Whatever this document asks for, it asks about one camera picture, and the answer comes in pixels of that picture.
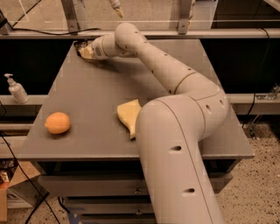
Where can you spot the bottom grey drawer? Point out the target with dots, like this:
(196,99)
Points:
(118,219)

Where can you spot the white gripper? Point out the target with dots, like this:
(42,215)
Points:
(97,51)

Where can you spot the right metal frame bracket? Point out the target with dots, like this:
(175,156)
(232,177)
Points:
(184,11)

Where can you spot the grey drawer cabinet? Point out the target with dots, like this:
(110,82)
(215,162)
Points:
(97,143)

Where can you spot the white pump soap bottle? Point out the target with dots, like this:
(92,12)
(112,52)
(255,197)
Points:
(16,90)

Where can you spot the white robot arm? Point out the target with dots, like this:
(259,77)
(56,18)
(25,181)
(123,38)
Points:
(169,129)

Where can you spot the metal frame bracket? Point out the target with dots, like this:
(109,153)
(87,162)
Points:
(184,11)
(69,8)

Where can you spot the cardboard box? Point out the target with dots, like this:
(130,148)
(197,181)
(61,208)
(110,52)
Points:
(19,191)

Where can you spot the left metal frame bracket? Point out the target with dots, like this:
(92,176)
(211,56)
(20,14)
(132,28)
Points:
(69,8)

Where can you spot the yellow wavy sponge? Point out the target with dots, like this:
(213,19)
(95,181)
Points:
(127,114)

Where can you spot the grey drawer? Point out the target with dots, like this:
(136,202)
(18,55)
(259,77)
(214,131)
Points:
(118,219)
(94,185)
(110,205)

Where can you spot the top grey drawer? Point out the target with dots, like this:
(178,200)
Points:
(94,185)

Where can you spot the hanging cream tool tip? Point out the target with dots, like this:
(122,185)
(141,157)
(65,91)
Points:
(116,5)

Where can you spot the orange fruit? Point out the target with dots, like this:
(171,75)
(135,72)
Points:
(57,123)

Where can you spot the black rxbar chocolate wrapper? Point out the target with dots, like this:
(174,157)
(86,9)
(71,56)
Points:
(79,45)

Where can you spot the middle grey drawer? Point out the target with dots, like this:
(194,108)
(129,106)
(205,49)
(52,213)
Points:
(110,205)

